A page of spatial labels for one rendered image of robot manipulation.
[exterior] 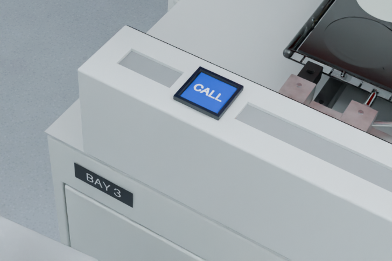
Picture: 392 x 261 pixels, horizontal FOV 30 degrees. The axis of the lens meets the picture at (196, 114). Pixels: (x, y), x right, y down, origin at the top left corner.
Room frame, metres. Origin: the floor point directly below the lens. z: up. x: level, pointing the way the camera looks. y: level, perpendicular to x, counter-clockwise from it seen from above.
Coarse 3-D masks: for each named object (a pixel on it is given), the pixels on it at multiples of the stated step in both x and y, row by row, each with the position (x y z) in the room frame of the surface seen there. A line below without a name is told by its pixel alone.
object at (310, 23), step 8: (328, 0) 0.82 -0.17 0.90; (320, 8) 0.80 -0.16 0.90; (328, 8) 0.81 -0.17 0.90; (320, 16) 0.79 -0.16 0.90; (304, 24) 0.76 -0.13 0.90; (312, 24) 0.77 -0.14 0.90; (304, 32) 0.75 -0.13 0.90; (296, 40) 0.73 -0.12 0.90; (288, 48) 0.71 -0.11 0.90; (296, 48) 0.72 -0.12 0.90
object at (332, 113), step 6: (312, 102) 0.64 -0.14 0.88; (318, 108) 0.63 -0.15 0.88; (324, 108) 0.63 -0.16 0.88; (330, 108) 0.63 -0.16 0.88; (330, 114) 0.62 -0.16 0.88; (336, 114) 0.62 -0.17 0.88; (372, 132) 0.60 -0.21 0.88; (378, 132) 0.60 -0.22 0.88; (384, 138) 0.59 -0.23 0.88; (390, 138) 0.59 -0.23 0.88
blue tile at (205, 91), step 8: (200, 80) 0.57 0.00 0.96; (208, 80) 0.57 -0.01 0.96; (216, 80) 0.58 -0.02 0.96; (192, 88) 0.56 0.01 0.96; (200, 88) 0.56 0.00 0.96; (208, 88) 0.56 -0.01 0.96; (216, 88) 0.56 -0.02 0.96; (224, 88) 0.57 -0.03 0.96; (232, 88) 0.57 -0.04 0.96; (184, 96) 0.55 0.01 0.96; (192, 96) 0.55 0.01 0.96; (200, 96) 0.55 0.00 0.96; (208, 96) 0.55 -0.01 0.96; (216, 96) 0.55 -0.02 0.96; (224, 96) 0.55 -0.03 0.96; (200, 104) 0.54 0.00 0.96; (208, 104) 0.54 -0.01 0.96; (216, 104) 0.54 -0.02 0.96; (224, 104) 0.54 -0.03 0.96; (216, 112) 0.53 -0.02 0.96
